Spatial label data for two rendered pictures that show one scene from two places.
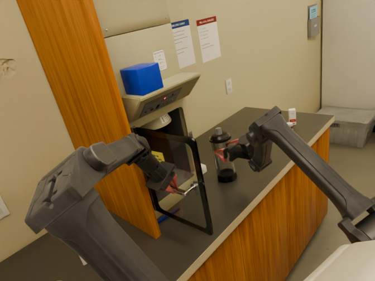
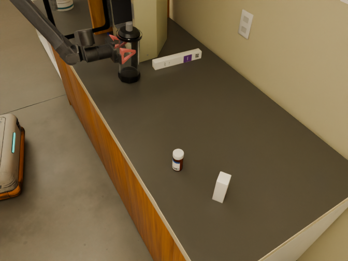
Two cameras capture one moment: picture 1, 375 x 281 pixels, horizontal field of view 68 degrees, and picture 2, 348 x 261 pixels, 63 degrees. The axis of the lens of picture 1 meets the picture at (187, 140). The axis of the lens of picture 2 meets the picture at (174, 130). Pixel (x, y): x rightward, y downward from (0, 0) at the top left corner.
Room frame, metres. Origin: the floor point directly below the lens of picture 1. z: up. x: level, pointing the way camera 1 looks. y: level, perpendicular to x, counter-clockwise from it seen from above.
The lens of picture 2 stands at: (1.62, -1.21, 1.76)
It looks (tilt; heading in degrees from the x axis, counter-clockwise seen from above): 47 degrees down; 100
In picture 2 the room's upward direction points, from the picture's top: 2 degrees clockwise
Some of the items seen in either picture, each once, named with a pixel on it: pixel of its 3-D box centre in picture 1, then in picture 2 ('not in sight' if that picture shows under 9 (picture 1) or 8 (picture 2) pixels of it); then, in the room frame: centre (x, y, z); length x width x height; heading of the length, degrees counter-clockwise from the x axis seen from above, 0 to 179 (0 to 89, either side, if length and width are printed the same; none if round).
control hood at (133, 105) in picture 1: (165, 96); not in sight; (1.07, 0.05, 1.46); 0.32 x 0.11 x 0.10; 132
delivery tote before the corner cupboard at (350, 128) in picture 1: (343, 126); not in sight; (2.99, -1.87, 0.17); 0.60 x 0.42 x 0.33; 40
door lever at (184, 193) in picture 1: (181, 188); not in sight; (0.82, 0.05, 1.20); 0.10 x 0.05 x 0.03; 44
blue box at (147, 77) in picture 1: (142, 78); not in sight; (1.01, 0.11, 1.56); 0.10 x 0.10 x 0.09; 42
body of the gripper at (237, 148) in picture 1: (240, 151); (105, 51); (1.15, -0.23, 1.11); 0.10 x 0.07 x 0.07; 131
